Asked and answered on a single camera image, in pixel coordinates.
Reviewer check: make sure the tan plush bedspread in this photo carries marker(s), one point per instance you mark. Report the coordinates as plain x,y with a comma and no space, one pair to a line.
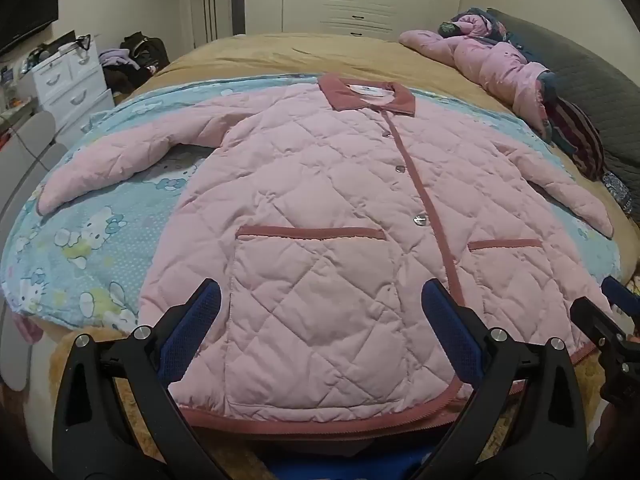
300,55

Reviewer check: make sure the black television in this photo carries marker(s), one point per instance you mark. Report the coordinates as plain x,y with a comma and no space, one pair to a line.
25,0

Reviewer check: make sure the white door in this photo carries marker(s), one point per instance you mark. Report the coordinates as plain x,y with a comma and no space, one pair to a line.
220,15

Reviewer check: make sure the blue cartoon cat printed sheet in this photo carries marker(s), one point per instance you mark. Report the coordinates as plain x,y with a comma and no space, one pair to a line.
100,240

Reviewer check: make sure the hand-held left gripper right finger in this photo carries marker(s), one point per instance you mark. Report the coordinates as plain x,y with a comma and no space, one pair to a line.
450,330

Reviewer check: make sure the small floral cloth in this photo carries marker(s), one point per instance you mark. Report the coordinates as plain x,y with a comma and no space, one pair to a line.
620,192

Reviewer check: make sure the white chest of drawers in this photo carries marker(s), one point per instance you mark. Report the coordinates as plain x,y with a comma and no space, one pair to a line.
75,85

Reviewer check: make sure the black clothes hanger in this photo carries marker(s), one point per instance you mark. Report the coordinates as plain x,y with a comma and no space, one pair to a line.
84,40

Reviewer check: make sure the dark clothes pile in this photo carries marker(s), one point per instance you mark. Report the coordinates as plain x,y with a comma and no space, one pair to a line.
122,80

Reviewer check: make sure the pink quilted jacket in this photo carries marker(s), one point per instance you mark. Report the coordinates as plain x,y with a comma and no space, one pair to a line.
320,210

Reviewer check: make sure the dark striped cloth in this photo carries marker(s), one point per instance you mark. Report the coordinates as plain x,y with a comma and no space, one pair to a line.
580,135

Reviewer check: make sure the black bag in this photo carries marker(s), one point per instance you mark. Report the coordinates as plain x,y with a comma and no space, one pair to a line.
147,50

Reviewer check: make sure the pink floral duvet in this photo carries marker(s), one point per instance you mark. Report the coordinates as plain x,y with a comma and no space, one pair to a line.
480,65

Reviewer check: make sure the grey quilted headboard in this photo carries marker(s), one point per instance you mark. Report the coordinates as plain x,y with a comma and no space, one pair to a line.
590,85

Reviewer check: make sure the purple cloth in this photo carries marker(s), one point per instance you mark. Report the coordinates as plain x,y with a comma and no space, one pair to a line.
117,56

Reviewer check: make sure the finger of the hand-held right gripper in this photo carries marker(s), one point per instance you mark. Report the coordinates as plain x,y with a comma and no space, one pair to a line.
620,296
595,322

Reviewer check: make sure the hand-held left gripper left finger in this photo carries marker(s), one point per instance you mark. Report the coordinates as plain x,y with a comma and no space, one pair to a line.
192,325

